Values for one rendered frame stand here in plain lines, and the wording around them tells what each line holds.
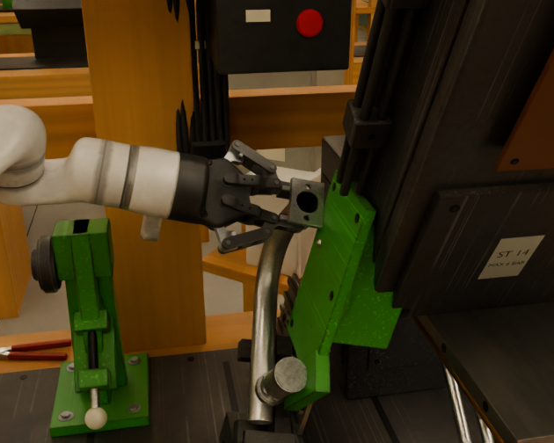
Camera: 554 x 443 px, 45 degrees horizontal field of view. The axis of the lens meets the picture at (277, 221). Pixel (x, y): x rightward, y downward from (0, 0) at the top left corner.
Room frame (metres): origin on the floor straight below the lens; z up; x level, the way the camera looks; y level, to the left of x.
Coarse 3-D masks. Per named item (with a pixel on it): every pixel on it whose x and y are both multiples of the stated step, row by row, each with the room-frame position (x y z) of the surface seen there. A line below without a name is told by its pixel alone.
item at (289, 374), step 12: (288, 360) 0.59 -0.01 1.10; (300, 360) 0.60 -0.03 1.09; (276, 372) 0.58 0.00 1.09; (288, 372) 0.58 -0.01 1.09; (300, 372) 0.58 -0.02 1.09; (264, 384) 0.60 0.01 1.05; (276, 384) 0.57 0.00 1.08; (288, 384) 0.57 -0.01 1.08; (300, 384) 0.57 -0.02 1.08; (264, 396) 0.61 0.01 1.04; (276, 396) 0.59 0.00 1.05
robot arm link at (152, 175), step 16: (144, 160) 0.66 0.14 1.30; (160, 160) 0.67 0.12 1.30; (176, 160) 0.67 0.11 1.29; (128, 176) 0.65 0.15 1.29; (144, 176) 0.65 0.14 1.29; (160, 176) 0.65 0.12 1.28; (176, 176) 0.66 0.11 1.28; (128, 192) 0.64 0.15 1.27; (144, 192) 0.64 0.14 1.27; (160, 192) 0.65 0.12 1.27; (128, 208) 0.65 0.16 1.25; (144, 208) 0.65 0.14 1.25; (160, 208) 0.65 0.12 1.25; (144, 224) 0.69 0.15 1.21; (160, 224) 0.69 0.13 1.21
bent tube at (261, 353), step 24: (312, 192) 0.71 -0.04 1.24; (288, 216) 0.68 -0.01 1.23; (312, 216) 0.69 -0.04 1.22; (288, 240) 0.75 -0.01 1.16; (264, 264) 0.75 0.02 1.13; (264, 288) 0.73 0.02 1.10; (264, 312) 0.71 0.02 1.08; (264, 336) 0.69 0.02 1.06; (264, 360) 0.66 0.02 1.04; (264, 408) 0.62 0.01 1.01
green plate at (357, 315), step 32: (352, 192) 0.64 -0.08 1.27; (352, 224) 0.61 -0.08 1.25; (320, 256) 0.66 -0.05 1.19; (352, 256) 0.59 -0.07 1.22; (320, 288) 0.63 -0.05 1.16; (352, 288) 0.60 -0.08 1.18; (320, 320) 0.60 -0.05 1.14; (352, 320) 0.60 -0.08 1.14; (384, 320) 0.61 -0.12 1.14; (320, 352) 0.58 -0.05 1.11
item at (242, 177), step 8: (224, 176) 0.69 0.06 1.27; (232, 176) 0.70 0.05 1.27; (240, 176) 0.70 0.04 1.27; (248, 176) 0.70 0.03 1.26; (256, 176) 0.71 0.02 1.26; (232, 184) 0.69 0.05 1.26; (240, 184) 0.69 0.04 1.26; (248, 184) 0.70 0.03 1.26; (256, 184) 0.70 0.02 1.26; (264, 184) 0.71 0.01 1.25; (272, 184) 0.71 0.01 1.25; (280, 184) 0.71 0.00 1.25; (256, 192) 0.72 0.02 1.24; (264, 192) 0.72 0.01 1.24
